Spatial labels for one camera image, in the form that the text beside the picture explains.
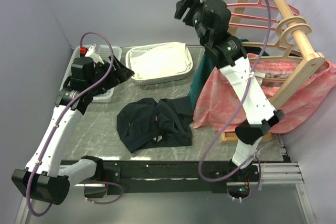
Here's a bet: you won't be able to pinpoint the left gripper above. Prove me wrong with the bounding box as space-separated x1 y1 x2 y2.
87 55 134 92

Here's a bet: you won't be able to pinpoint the dark navy shorts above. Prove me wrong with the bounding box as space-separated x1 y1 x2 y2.
117 96 193 153

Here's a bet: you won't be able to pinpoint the pink hanger front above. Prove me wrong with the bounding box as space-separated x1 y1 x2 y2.
227 0 300 31

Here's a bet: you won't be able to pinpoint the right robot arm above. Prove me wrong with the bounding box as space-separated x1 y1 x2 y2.
174 0 285 182

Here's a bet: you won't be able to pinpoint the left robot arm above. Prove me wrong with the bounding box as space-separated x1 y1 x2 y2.
12 57 134 205

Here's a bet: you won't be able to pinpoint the green shorts on rack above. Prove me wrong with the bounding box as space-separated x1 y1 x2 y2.
188 46 261 110

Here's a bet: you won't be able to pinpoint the pink patterned shorts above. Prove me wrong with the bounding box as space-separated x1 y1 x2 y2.
193 61 335 134

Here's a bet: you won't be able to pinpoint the beige wooden hanger rear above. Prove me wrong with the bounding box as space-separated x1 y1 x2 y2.
239 15 308 58

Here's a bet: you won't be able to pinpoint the beige wooden hanger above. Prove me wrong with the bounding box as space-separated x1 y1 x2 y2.
243 16 326 69
239 15 308 58

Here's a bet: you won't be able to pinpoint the beige wooden hanger front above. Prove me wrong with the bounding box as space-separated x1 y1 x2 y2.
243 16 326 69

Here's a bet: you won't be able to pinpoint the grey plastic basket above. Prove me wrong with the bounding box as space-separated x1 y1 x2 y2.
59 44 122 103

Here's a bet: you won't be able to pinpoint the white cloth in basket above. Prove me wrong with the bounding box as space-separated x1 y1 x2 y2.
129 41 191 78

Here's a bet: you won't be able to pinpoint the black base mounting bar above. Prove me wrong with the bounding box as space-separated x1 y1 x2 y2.
102 161 259 194

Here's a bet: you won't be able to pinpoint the wooden clothes rack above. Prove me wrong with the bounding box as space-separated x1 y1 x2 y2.
220 0 326 144

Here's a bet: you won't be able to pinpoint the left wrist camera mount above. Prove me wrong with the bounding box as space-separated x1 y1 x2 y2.
79 44 104 64

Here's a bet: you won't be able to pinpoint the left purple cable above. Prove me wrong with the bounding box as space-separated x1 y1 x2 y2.
25 31 124 217

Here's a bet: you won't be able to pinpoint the aluminium frame rail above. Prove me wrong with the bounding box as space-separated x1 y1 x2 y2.
14 162 316 224

